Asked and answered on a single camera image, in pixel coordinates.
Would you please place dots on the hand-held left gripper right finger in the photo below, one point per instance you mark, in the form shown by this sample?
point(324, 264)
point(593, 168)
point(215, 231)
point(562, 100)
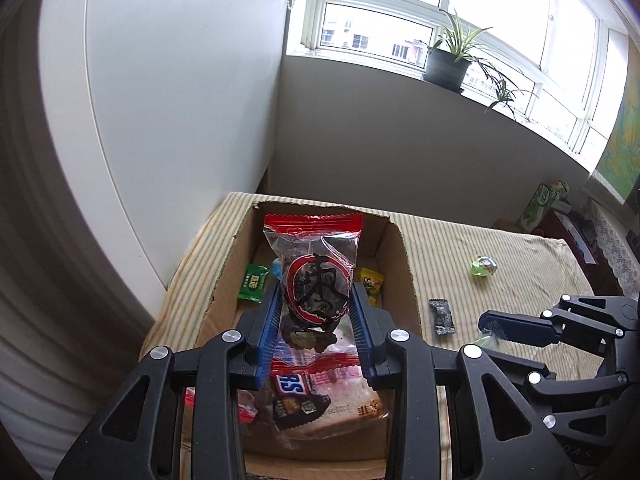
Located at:
point(360, 330)

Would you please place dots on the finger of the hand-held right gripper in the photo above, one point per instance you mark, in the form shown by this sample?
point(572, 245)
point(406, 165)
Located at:
point(515, 329)
point(520, 366)

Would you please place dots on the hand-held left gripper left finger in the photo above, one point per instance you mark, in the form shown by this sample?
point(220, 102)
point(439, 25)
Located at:
point(267, 330)

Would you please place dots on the pale green candy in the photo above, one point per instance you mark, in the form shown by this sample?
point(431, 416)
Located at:
point(487, 340)

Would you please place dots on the yellow snack packet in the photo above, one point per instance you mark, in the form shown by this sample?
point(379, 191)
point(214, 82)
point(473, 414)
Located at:
point(371, 285)

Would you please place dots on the dark green snack packet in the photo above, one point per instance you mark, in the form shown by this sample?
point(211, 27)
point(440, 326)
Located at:
point(252, 285)

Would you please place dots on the brown chocolate bar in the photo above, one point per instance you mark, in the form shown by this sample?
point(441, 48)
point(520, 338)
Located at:
point(292, 385)

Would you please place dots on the red-edged clear date packet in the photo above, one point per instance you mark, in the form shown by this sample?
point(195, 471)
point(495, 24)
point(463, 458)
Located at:
point(247, 412)
point(315, 285)

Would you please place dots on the cardboard box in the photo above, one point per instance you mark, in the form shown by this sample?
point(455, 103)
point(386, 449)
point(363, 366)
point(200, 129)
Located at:
point(405, 280)

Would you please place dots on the multicoloured wrapped candy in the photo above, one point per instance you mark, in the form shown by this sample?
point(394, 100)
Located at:
point(484, 266)

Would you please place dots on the small black snack packet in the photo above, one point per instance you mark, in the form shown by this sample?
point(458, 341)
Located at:
point(442, 316)

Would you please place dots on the bread packet with pink print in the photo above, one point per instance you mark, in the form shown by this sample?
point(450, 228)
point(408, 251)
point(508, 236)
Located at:
point(350, 410)

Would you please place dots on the striped tablecloth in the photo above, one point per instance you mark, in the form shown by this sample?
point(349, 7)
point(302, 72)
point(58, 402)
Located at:
point(475, 240)

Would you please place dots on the dark wooden cabinet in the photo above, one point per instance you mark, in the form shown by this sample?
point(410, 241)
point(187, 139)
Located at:
point(552, 227)

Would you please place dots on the dark flat panel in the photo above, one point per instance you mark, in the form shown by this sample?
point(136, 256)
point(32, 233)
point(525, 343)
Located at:
point(582, 235)

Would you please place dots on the green carton box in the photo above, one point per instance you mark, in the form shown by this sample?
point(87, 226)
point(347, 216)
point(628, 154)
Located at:
point(535, 207)

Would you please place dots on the white lace cloth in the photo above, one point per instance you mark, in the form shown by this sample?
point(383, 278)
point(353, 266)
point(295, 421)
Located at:
point(617, 250)

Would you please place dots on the small white box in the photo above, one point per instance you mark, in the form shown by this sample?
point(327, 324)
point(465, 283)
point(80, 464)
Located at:
point(562, 207)

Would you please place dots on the green round container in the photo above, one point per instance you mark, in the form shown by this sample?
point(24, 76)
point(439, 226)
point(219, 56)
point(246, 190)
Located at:
point(560, 190)

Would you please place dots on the white wardrobe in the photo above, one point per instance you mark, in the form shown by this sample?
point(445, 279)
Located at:
point(175, 110)

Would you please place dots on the potted spider plant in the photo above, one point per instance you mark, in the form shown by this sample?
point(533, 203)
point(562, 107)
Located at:
point(445, 67)

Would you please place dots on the wall map poster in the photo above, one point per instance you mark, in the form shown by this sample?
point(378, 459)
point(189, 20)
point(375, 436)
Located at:
point(622, 150)

